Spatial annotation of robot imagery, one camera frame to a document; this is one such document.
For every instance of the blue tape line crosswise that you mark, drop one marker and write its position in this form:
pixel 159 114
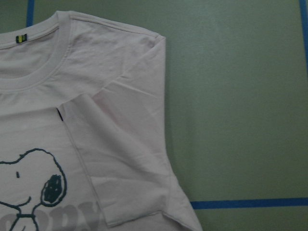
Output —
pixel 249 203

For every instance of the pink Snoopy t-shirt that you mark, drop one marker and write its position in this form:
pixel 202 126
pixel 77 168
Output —
pixel 82 140

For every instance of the blue tape line lengthwise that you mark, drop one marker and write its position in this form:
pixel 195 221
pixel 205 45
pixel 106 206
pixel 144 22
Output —
pixel 303 5

